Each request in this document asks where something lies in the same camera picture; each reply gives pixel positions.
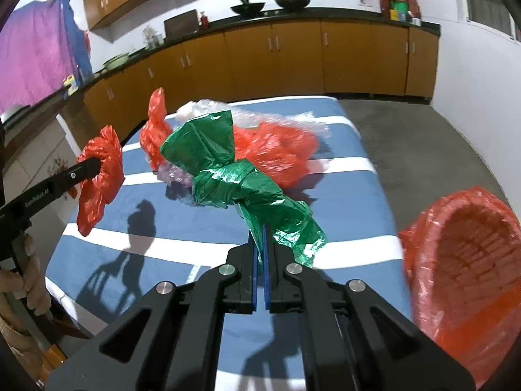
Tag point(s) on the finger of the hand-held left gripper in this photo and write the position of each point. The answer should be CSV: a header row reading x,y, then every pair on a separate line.
x,y
65,179

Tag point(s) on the red plastic bag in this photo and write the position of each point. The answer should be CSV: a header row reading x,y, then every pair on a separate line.
x,y
101,187
281,154
152,130

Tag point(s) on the black countertop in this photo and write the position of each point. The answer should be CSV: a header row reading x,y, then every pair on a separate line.
x,y
346,16

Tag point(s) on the clear plastic jar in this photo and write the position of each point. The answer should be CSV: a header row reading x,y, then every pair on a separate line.
x,y
151,38

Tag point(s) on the orange base cabinets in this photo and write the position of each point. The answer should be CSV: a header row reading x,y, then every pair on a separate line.
x,y
285,61

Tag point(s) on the purple hanging blanket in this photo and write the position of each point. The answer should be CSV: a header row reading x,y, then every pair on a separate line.
x,y
32,49

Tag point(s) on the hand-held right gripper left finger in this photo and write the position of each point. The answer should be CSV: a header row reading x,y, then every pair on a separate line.
x,y
254,281

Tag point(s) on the white floral cabinet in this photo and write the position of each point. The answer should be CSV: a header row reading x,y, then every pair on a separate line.
x,y
40,159

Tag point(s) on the red bag lined basket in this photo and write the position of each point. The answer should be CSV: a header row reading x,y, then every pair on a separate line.
x,y
468,252

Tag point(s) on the dark green plastic bag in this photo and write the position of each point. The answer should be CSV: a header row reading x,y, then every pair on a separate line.
x,y
211,150

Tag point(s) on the window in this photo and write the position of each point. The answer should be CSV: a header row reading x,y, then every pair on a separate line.
x,y
488,0

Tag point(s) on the yellow blue toy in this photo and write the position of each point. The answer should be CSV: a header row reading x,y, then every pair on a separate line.
x,y
71,84

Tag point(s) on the dark brown board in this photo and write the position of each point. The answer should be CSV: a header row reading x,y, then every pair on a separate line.
x,y
181,26

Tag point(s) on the clear plastic bag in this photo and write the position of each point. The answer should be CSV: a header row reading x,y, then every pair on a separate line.
x,y
203,108
175,177

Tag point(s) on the person's left hand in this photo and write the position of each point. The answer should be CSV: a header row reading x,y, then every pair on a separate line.
x,y
36,281

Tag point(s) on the green rimmed bowl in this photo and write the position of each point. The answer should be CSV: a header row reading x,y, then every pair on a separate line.
x,y
116,62

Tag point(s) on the small red bottle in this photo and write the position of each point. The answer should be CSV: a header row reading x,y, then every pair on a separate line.
x,y
204,22

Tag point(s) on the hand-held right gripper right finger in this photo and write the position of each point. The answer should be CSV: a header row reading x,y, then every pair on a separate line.
x,y
267,277

